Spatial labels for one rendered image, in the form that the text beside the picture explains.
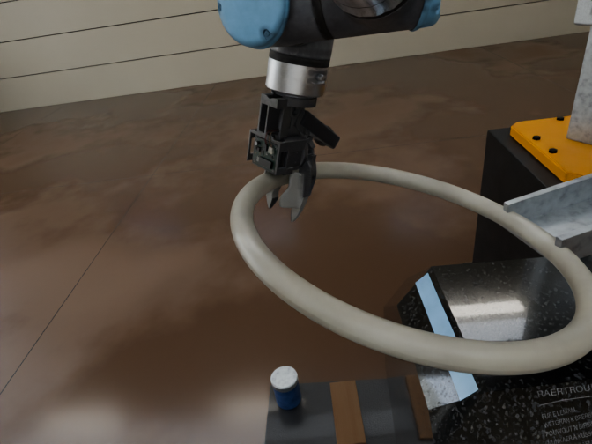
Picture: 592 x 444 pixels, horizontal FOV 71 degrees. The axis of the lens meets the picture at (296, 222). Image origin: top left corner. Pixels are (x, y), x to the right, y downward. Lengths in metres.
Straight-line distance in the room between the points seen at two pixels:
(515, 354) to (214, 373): 1.59
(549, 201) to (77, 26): 7.08
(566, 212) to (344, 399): 1.12
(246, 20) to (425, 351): 0.38
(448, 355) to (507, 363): 0.05
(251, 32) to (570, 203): 0.61
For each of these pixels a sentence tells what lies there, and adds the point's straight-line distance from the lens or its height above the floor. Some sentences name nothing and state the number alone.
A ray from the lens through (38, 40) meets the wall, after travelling 7.78.
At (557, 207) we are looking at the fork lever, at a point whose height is 1.02.
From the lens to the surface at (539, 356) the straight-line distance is 0.45.
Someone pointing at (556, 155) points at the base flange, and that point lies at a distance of 1.62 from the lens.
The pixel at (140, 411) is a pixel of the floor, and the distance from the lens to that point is 1.93.
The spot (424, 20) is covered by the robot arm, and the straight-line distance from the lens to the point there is 0.47.
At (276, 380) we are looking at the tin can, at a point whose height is 0.15.
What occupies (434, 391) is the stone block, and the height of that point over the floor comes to 0.74.
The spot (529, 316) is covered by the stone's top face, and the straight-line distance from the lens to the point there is 0.92.
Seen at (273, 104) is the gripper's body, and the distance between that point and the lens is 0.62.
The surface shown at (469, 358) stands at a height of 1.12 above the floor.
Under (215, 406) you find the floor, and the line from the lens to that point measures 1.82.
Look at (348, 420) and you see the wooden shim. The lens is 1.65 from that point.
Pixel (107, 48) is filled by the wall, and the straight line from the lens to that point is 7.34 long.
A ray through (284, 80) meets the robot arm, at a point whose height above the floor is 1.29.
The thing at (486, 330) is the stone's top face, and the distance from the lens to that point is 0.88.
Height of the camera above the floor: 1.43
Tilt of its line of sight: 32 degrees down
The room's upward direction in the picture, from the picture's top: 9 degrees counter-clockwise
